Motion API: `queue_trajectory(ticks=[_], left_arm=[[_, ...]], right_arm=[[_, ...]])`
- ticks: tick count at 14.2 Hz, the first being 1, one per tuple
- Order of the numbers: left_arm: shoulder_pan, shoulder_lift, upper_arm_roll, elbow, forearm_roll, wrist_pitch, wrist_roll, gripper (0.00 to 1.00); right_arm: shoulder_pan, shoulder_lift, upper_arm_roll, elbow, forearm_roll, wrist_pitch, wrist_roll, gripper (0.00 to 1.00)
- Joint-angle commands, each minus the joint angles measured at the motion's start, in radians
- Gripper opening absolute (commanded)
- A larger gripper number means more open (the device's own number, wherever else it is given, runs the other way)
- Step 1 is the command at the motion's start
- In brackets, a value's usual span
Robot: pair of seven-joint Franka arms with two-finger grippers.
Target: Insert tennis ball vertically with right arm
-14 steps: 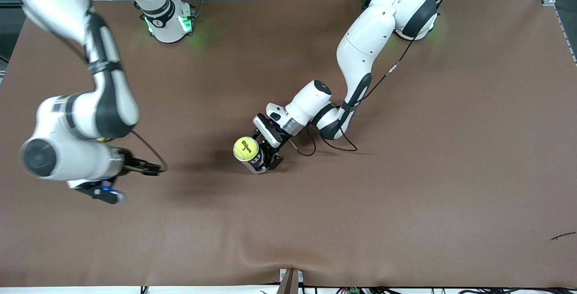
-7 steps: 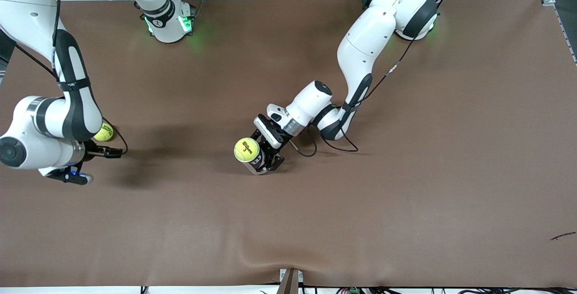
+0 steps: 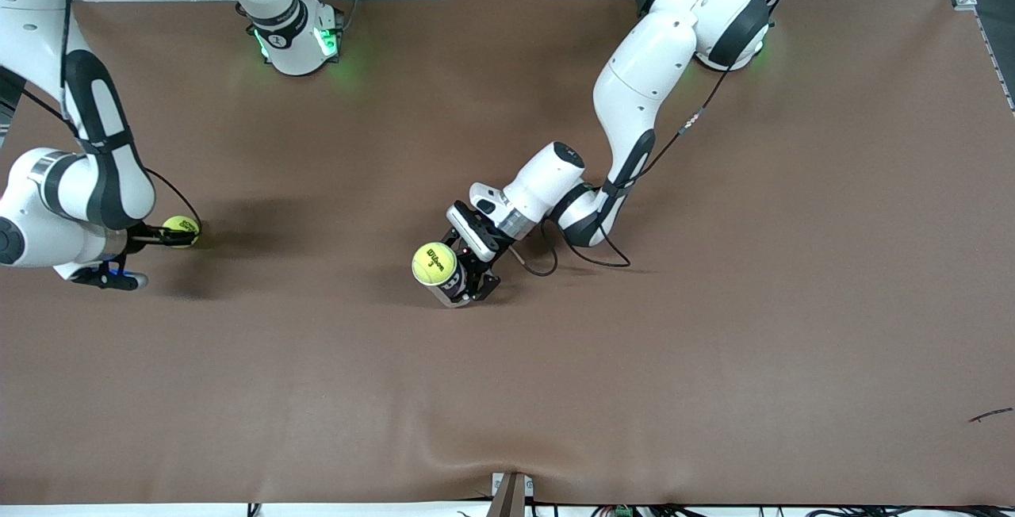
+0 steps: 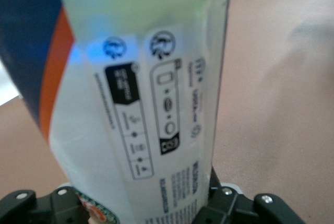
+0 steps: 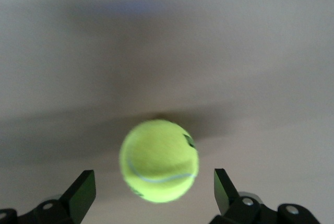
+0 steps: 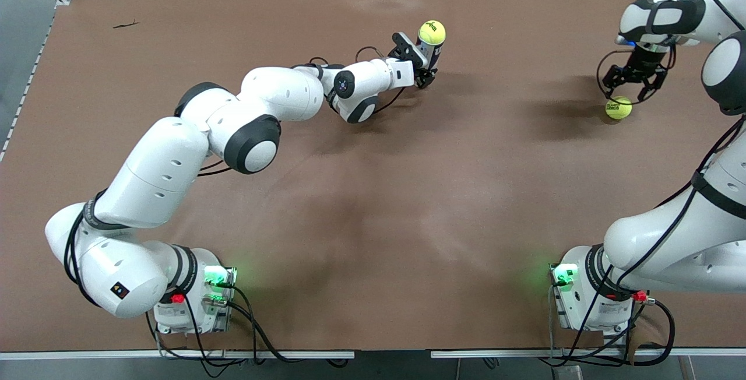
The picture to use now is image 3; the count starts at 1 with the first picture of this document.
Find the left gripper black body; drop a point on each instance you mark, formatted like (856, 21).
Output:
(481, 261)

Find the yellow tennis ball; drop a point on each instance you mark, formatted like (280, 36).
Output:
(434, 263)
(181, 225)

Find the white blue tennis ball can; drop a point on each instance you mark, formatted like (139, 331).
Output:
(452, 292)

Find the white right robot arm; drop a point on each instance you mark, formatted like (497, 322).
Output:
(32, 25)

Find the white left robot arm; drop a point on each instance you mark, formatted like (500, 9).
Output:
(634, 89)

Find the brown table mat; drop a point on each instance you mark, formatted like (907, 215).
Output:
(714, 342)

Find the green plug connector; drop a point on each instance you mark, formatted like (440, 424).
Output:
(622, 511)

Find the small black strip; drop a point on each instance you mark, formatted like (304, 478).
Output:
(991, 415)

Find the silver table edge bracket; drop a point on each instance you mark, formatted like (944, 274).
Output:
(510, 497)

